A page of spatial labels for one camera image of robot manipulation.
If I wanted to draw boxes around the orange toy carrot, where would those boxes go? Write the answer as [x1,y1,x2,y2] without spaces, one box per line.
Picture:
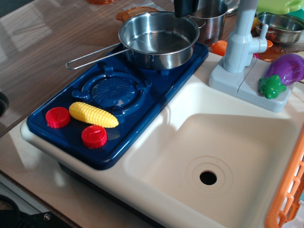
[211,40,228,57]

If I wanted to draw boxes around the cream toy sink unit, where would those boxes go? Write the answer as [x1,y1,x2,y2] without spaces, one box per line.
[20,54,304,228]

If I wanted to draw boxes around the steel pan with wire handle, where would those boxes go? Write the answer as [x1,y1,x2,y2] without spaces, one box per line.
[65,10,200,71]

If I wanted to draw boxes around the yellow toy corn cob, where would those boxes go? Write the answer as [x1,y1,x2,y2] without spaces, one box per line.
[68,102,119,128]

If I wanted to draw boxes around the orange dish rack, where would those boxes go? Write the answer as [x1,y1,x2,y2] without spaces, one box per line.
[265,140,304,228]

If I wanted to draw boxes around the purple toy eggplant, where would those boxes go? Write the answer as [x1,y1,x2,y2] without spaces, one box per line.
[258,53,304,99]

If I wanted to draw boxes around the black cable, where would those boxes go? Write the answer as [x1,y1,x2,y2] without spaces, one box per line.
[0,92,10,117]

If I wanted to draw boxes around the blue toy stove top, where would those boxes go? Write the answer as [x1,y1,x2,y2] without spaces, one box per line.
[27,43,209,170]

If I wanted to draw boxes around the grey toy faucet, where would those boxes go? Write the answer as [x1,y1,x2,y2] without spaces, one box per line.
[209,0,294,112]

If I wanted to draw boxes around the red stove knob right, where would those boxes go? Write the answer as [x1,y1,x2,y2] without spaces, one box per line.
[81,125,108,149]

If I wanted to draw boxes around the tall steel pot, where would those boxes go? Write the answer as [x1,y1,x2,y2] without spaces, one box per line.
[189,0,228,47]

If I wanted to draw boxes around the green plastic lid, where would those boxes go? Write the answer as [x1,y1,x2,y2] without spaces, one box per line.
[256,0,304,14]

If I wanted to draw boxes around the transparent orange lid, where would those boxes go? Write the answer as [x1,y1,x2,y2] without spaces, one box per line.
[258,45,286,63]

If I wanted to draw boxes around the transparent orange toy pot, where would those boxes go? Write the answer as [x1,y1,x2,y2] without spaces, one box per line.
[116,6,158,22]

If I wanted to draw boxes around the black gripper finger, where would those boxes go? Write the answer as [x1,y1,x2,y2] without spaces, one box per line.
[173,0,199,18]

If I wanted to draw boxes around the steel bowl with handles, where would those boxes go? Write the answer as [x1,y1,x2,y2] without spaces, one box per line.
[255,12,304,44]

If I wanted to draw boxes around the red stove knob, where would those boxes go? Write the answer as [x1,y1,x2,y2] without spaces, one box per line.
[45,107,71,129]
[81,125,108,149]

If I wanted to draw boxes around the red stove knob left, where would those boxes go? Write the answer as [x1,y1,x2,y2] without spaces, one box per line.
[45,107,71,129]

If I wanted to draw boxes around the black bracket with screw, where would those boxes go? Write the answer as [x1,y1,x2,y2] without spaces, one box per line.
[0,195,71,228]

